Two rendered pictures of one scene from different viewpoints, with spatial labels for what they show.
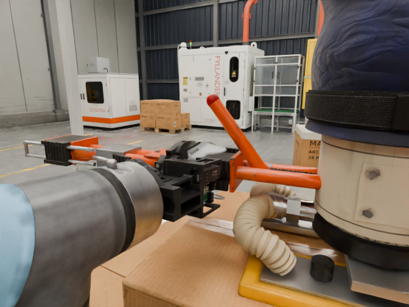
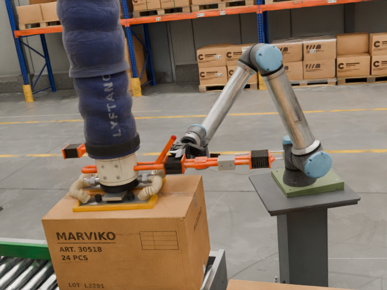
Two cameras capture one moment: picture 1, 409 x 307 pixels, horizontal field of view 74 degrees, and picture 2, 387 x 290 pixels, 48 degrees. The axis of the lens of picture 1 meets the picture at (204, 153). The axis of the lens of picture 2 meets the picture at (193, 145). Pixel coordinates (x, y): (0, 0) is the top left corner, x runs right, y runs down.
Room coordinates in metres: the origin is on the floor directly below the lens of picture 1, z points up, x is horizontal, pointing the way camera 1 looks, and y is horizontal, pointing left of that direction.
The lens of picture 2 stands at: (2.14, -0.30, 1.83)
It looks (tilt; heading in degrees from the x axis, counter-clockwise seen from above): 18 degrees down; 168
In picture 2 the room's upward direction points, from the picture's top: 6 degrees counter-clockwise
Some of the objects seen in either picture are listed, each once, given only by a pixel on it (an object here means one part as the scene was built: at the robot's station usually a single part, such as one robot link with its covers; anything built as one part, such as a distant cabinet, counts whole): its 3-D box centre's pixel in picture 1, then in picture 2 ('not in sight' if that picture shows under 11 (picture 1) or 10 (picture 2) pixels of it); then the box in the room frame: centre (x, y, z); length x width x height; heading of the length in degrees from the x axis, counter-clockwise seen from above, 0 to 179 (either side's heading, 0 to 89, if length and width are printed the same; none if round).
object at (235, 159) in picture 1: (217, 166); (174, 164); (0.46, -0.02, 1.19); 0.10 x 0.08 x 0.06; 158
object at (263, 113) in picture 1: (275, 120); not in sight; (7.94, -2.09, 0.32); 1.25 x 0.52 x 0.63; 61
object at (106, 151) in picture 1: (119, 157); (226, 162); (0.54, 0.18, 1.19); 0.07 x 0.07 x 0.04; 68
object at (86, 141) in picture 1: (72, 148); (260, 159); (0.60, 0.30, 1.19); 0.08 x 0.07 x 0.05; 68
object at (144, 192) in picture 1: (122, 201); (189, 142); (0.27, 0.09, 1.21); 0.09 x 0.05 x 0.10; 59
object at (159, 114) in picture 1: (165, 115); not in sight; (8.25, 1.17, 0.45); 1.21 x 1.03 x 0.91; 61
